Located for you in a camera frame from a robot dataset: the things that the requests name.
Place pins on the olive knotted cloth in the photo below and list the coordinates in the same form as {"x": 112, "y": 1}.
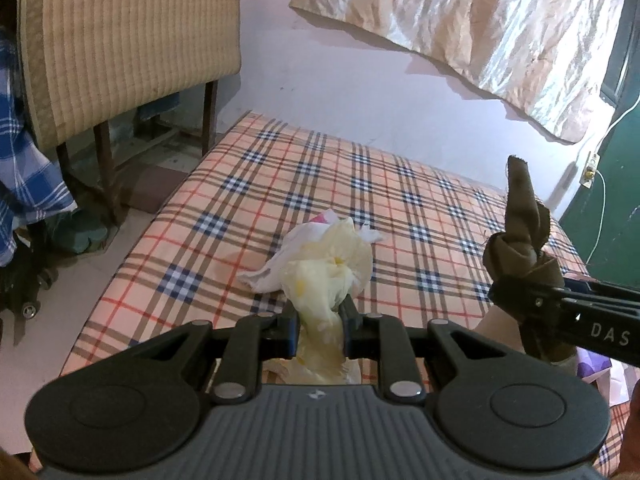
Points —
{"x": 522, "y": 220}

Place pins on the blue checked cloth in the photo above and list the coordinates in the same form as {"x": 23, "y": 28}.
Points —
{"x": 25, "y": 160}

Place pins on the plaid bedsheet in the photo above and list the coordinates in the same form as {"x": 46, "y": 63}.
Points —
{"x": 250, "y": 185}

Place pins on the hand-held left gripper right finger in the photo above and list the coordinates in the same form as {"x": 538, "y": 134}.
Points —
{"x": 352, "y": 332}

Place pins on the woven straw mat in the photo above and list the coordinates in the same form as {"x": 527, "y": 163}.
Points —
{"x": 125, "y": 40}

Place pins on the wall socket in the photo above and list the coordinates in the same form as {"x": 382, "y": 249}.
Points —
{"x": 592, "y": 165}

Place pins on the cream yellow cloth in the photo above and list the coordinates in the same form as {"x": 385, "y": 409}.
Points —
{"x": 325, "y": 270}

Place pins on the wooden table frame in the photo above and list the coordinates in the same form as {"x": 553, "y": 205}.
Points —
{"x": 210, "y": 110}

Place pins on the thin white cloth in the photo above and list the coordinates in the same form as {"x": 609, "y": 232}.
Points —
{"x": 265, "y": 270}

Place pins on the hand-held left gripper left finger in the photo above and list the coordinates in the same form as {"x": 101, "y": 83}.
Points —
{"x": 285, "y": 330}

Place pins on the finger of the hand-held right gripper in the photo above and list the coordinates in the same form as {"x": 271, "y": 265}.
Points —
{"x": 530, "y": 300}

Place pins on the cream shiny curtain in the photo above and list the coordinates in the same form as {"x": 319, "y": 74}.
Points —
{"x": 475, "y": 25}

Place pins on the green object under table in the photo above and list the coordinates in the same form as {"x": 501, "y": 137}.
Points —
{"x": 85, "y": 232}

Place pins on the dark wheeled bag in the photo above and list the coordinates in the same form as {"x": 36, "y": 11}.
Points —
{"x": 25, "y": 275}

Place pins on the green door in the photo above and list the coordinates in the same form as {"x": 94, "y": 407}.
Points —
{"x": 617, "y": 185}

